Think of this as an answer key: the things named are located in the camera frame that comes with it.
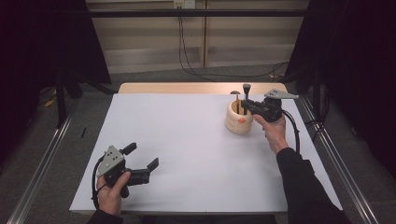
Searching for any thin black floor cable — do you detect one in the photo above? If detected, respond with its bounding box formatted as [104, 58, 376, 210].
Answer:
[304, 90, 331, 142]

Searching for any black stand leg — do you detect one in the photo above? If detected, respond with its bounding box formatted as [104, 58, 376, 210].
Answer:
[55, 70, 67, 129]
[312, 68, 322, 121]

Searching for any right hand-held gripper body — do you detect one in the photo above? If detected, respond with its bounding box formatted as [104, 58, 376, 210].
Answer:
[252, 89, 300, 123]

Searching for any metal floor rail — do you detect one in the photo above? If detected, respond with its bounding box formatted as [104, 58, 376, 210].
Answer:
[297, 94, 381, 224]
[6, 99, 82, 224]

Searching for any black horizontal crossbar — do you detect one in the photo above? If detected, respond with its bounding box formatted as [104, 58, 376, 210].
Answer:
[88, 8, 309, 19]

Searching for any cream ringed brush holder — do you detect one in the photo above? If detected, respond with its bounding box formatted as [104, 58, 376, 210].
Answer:
[224, 98, 257, 135]

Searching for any person's right hand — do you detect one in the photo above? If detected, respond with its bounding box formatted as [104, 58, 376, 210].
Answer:
[251, 113, 290, 156]

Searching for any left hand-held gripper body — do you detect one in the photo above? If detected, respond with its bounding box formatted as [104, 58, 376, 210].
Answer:
[95, 145, 151, 200]

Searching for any white table mat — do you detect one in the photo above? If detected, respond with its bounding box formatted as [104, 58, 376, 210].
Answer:
[68, 92, 343, 216]

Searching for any black curtain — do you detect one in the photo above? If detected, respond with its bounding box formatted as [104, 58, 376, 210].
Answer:
[0, 0, 112, 166]
[284, 0, 396, 178]

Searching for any white wall socket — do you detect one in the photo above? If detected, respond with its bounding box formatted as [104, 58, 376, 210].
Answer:
[173, 0, 196, 9]

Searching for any person's left hand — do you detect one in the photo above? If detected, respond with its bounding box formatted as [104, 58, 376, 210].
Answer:
[96, 171, 132, 217]

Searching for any wooden wall post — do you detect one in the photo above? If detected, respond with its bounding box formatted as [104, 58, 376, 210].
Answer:
[201, 0, 209, 68]

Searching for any right hand-held gripper black cable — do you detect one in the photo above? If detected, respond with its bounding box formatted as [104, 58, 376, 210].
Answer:
[281, 109, 302, 154]

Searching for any black wall cable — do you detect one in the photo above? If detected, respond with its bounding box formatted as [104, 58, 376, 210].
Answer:
[177, 16, 217, 83]
[180, 16, 290, 79]

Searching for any black makeup brush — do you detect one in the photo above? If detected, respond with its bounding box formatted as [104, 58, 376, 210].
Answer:
[242, 83, 252, 116]

